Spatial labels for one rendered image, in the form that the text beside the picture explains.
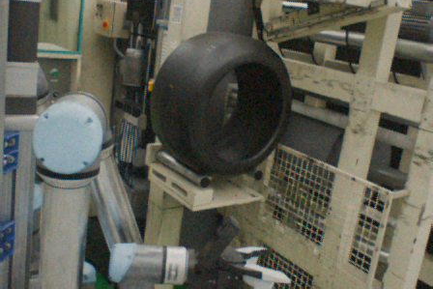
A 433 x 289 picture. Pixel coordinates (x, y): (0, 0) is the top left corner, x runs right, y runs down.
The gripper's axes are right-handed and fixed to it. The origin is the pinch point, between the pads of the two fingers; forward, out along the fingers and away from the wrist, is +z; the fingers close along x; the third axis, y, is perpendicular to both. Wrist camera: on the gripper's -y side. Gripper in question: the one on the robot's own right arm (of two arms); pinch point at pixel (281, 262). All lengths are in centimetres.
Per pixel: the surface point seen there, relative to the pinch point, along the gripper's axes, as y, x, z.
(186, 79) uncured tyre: -35, -82, -18
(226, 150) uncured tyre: -5, -121, 8
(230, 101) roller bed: -26, -150, 12
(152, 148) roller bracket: -3, -117, -26
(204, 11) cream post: -64, -120, -10
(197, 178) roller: 3, -91, -8
